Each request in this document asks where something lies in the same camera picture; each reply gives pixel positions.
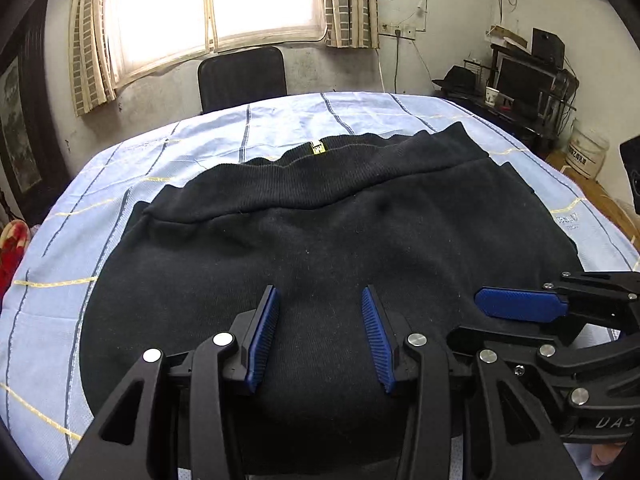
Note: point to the black speaker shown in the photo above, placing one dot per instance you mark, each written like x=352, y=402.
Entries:
x=547, y=45

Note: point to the light blue bed sheet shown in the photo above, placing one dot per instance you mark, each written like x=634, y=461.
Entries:
x=150, y=160

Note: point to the flat cardboard box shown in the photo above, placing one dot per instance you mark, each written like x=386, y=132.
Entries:
x=507, y=35

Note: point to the black chair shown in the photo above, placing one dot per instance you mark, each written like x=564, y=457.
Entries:
x=242, y=77

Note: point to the white paper cup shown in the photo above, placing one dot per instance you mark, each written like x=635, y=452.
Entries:
x=492, y=96

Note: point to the beige checked curtain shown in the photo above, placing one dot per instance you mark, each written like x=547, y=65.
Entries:
x=350, y=10
x=90, y=60

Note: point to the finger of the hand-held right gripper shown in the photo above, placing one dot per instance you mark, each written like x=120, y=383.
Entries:
x=520, y=304
x=525, y=347

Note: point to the black hooded jacket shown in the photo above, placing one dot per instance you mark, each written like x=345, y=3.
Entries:
x=325, y=240

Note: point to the bright window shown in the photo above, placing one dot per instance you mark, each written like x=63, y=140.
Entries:
x=210, y=5

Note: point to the white plastic bucket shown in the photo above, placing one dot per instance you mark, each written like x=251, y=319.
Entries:
x=585, y=152

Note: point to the dark framed picture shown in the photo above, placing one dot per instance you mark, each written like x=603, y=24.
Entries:
x=25, y=125

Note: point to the black desk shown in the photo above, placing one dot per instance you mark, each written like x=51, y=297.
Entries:
x=530, y=130

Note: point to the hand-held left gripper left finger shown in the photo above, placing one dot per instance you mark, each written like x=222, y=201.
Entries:
x=262, y=337

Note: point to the black monitor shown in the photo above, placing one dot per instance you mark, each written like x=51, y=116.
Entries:
x=522, y=77

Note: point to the black hat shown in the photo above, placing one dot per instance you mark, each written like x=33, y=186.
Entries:
x=457, y=79

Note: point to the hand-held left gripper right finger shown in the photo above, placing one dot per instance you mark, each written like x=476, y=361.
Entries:
x=377, y=340

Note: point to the red blanket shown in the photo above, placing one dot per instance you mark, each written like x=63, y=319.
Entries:
x=11, y=255

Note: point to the black object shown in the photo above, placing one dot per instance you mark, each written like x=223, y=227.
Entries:
x=631, y=175

